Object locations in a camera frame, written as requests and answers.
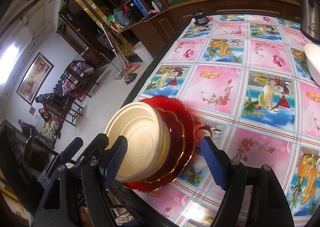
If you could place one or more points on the colourful fruit pattern tablecloth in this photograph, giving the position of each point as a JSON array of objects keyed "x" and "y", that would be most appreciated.
[{"x": 245, "y": 81}]

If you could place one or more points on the grey blue kettle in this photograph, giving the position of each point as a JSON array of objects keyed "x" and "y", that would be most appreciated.
[{"x": 121, "y": 18}]

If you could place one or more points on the wooden chair with clothes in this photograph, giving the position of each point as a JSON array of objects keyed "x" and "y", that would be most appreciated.
[{"x": 78, "y": 79}]

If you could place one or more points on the mop with metal handle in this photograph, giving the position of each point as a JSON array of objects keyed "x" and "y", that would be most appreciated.
[{"x": 128, "y": 70}]

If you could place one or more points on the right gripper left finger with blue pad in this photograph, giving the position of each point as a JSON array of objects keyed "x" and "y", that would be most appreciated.
[{"x": 71, "y": 189}]

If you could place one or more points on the stainless steel thermos jug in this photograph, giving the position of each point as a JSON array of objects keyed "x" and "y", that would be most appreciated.
[{"x": 309, "y": 23}]

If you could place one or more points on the beige plastic bowl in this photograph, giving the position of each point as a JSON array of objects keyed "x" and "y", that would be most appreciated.
[{"x": 148, "y": 140}]

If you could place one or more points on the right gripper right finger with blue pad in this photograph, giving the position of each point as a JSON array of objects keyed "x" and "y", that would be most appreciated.
[{"x": 268, "y": 205}]

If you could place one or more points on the small black motor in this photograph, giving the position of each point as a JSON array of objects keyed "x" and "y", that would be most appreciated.
[{"x": 200, "y": 18}]

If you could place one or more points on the red plastic plate with sticker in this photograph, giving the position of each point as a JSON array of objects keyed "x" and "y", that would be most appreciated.
[{"x": 176, "y": 148}]

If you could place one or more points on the framed wall painting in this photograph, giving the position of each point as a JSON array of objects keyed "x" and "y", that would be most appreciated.
[{"x": 34, "y": 77}]

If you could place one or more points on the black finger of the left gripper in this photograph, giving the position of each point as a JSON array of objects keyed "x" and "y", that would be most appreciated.
[{"x": 66, "y": 156}]

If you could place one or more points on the white plastic bucket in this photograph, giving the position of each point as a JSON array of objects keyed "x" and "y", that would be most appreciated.
[{"x": 141, "y": 51}]

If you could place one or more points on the white foam bowl near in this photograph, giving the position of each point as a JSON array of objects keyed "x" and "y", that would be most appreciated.
[{"x": 312, "y": 52}]

